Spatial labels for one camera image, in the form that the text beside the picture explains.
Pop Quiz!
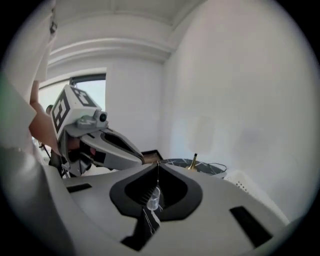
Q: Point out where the thin black cable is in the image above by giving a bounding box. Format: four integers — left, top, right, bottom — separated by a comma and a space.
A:
206, 162, 227, 174

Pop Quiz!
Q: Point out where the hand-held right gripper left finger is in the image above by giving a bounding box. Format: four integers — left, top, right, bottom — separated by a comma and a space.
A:
62, 162, 159, 252

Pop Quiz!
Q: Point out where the small grey gripper camera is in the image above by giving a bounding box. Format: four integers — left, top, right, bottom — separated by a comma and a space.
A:
92, 109, 109, 127

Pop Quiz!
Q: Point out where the clear cup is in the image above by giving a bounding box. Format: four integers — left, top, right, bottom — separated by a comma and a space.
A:
147, 187, 161, 211

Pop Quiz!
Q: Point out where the person's left hand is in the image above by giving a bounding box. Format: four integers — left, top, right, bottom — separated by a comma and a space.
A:
67, 137, 82, 151

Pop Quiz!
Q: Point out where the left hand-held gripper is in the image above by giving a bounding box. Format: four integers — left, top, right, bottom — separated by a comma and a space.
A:
49, 84, 145, 177

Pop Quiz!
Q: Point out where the white perforated basket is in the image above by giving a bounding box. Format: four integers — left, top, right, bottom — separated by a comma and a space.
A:
223, 169, 266, 203

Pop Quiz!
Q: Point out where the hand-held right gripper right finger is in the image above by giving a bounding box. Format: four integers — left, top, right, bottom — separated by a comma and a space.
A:
149, 162, 289, 256

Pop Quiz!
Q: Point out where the person's left forearm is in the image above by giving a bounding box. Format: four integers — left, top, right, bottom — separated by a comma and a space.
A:
28, 79, 62, 156

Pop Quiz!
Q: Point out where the dark framed wooden board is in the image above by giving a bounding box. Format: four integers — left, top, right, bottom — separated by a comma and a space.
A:
140, 149, 161, 165

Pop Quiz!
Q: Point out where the person's white shirt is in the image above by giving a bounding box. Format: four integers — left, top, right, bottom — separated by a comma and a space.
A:
0, 71, 38, 153

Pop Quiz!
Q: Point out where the white curtain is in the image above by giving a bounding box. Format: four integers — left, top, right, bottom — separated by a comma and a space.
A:
31, 0, 59, 81

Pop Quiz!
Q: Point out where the black metal stand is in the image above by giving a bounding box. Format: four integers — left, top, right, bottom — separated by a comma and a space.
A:
39, 142, 71, 179

